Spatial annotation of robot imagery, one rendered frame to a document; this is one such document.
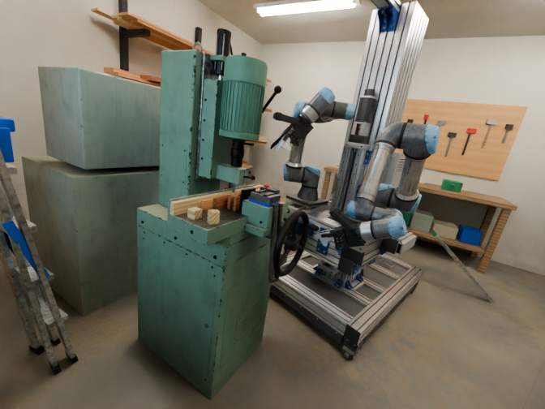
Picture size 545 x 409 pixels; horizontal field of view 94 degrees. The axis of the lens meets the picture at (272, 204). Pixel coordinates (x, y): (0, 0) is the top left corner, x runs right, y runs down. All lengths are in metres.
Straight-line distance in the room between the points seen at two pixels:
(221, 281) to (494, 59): 4.12
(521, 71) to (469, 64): 0.53
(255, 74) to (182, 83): 0.34
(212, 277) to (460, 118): 3.82
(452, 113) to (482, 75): 0.50
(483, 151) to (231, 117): 3.67
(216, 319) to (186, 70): 1.06
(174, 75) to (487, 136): 3.79
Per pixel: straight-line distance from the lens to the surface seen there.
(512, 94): 4.41
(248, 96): 1.09
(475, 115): 4.30
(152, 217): 1.31
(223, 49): 1.26
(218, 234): 0.93
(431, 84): 4.36
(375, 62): 1.88
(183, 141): 1.25
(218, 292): 1.12
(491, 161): 4.32
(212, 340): 1.28
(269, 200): 0.99
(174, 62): 1.32
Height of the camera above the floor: 1.25
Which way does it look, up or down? 16 degrees down
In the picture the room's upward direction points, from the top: 8 degrees clockwise
